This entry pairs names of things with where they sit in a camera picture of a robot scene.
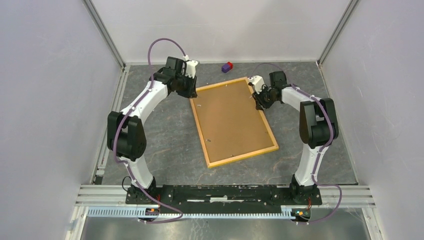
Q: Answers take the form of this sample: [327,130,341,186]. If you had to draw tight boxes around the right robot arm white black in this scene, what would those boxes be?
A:
[248,70,339,204]

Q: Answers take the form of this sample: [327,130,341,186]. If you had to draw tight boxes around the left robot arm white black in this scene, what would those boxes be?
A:
[107,55,199,204]

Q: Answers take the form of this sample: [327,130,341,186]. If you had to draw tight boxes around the purple red toy brick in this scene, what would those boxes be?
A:
[221,61,233,73]

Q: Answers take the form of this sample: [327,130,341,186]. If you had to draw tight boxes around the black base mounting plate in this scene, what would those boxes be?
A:
[125,184,323,215]

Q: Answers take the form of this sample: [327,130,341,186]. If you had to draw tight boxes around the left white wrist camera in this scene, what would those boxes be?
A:
[184,59,199,79]

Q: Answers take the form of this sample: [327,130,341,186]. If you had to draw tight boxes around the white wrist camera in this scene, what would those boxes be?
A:
[247,75,265,94]
[184,59,199,79]

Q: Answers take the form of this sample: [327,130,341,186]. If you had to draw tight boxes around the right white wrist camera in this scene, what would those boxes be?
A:
[247,75,265,94]

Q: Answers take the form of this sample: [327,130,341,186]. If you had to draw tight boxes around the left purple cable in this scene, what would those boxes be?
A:
[112,38,190,225]

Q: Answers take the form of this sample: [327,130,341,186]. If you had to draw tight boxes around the white slotted cable duct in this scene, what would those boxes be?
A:
[86,206,295,220]

